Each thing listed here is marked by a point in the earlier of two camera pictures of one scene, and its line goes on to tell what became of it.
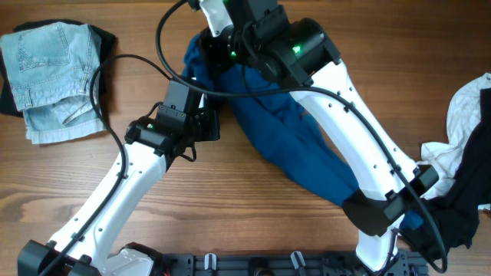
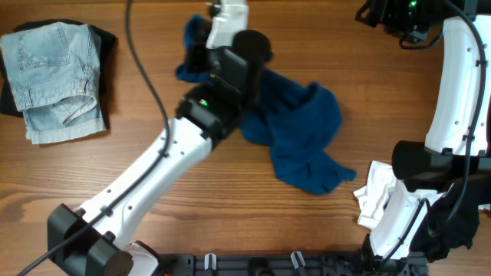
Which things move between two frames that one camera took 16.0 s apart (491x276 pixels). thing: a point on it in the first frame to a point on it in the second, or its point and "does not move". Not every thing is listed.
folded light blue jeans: [51, 67] does not move
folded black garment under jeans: [8, 100] does not move
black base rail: [287, 264] does not move
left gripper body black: [205, 125] to [199, 62]
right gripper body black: [219, 54] to [389, 12]
